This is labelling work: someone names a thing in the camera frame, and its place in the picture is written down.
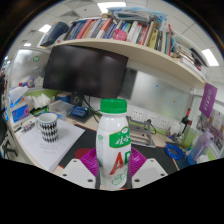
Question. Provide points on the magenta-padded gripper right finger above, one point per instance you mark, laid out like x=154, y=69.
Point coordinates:
x=150, y=171

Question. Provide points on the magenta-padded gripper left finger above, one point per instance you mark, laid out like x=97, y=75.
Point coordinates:
x=76, y=171

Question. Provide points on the white drink bottle green cap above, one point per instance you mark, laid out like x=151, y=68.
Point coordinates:
x=111, y=133

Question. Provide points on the translucent purple water jug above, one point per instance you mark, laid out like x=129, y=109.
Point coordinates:
x=198, y=150

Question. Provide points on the white paper sheet stack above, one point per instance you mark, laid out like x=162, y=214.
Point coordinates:
x=50, y=150

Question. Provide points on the black red-edged desk mat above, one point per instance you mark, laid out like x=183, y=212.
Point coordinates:
x=85, y=138

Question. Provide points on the grey metal laptop stand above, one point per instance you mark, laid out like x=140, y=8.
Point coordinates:
x=141, y=133

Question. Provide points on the black white checkered mug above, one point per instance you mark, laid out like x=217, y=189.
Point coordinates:
x=48, y=131

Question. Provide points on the small blue box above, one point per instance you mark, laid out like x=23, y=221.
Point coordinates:
x=79, y=112

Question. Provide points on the dark bottle with red neck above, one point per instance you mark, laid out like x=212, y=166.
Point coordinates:
x=186, y=118

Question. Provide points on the clear plastic box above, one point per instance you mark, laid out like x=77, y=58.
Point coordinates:
x=60, y=108

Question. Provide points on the stack of white napkins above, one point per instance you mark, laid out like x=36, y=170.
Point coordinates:
x=38, y=101

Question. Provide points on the blue purple packet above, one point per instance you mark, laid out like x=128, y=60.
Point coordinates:
x=20, y=113

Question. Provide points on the purple hanging sign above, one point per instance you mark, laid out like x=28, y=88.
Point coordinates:
x=208, y=100

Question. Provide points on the blue tissue box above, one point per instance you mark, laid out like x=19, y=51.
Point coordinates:
x=16, y=95

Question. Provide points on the black computer monitor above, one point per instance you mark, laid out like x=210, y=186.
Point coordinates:
x=83, y=70

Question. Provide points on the ceiling lights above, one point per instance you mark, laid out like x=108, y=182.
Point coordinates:
x=111, y=5

